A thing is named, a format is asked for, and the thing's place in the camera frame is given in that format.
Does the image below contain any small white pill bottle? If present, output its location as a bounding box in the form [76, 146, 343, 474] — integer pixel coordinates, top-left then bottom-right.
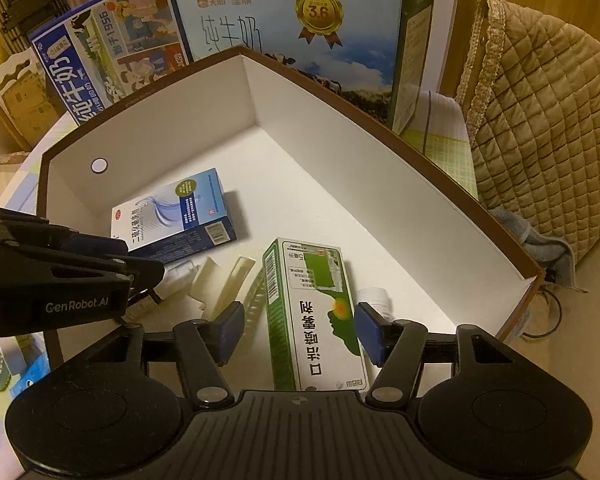
[356, 287, 394, 321]

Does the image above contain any quilted beige chair cover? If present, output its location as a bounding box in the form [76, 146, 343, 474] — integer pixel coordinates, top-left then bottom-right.
[455, 0, 600, 260]

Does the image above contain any cream plastic clip holder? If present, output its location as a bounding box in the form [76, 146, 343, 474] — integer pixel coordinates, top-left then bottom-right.
[188, 256, 256, 321]

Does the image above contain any blue white medicine box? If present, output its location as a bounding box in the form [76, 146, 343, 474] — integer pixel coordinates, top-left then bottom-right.
[110, 168, 236, 264]

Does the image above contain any brown open cardboard box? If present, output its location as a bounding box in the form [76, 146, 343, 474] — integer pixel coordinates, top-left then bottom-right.
[36, 48, 542, 339]

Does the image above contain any green white medicine box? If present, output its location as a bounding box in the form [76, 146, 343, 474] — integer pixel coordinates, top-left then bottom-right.
[262, 238, 368, 392]

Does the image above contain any brown cardboard shipping box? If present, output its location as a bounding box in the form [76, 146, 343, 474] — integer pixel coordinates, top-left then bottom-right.
[0, 48, 66, 152]

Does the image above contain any light blue milk carton box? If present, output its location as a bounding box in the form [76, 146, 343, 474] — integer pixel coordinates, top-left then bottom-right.
[176, 0, 434, 134]

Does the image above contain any checkered tablecloth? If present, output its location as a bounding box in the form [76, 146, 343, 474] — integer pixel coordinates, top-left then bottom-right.
[401, 91, 478, 198]

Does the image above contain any dark blue milk carton box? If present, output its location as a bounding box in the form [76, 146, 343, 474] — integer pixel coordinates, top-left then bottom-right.
[28, 0, 190, 125]

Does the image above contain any grey cloth on floor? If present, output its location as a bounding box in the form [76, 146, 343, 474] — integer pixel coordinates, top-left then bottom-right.
[489, 208, 588, 294]

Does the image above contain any blue ointment tube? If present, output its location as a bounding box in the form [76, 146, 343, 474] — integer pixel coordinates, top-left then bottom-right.
[9, 353, 50, 399]

